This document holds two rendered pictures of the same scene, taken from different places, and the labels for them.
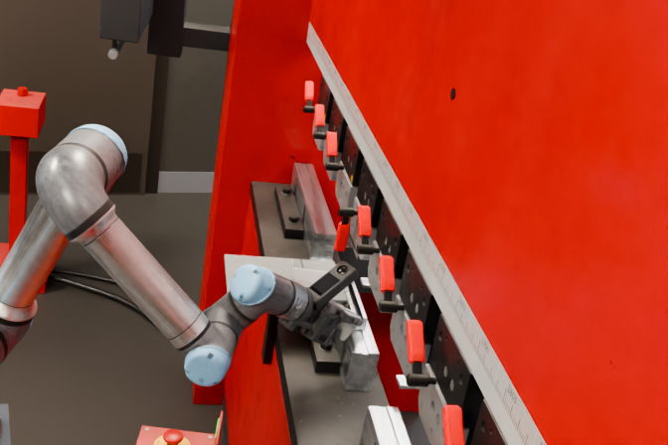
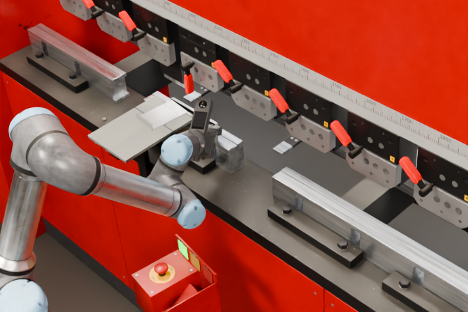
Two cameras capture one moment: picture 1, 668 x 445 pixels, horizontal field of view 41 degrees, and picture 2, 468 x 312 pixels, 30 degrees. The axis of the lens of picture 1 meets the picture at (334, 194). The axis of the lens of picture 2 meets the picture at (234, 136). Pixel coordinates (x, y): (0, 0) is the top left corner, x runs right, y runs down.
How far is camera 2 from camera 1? 1.05 m
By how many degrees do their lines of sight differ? 29
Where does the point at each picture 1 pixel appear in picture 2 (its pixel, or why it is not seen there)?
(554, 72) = not seen: outside the picture
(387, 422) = (290, 179)
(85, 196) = (85, 163)
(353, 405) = (244, 180)
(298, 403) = (216, 200)
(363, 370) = (237, 156)
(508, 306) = (421, 97)
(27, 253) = (26, 220)
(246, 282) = (176, 151)
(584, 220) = not seen: outside the picture
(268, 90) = not seen: outside the picture
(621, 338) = not seen: outside the picture
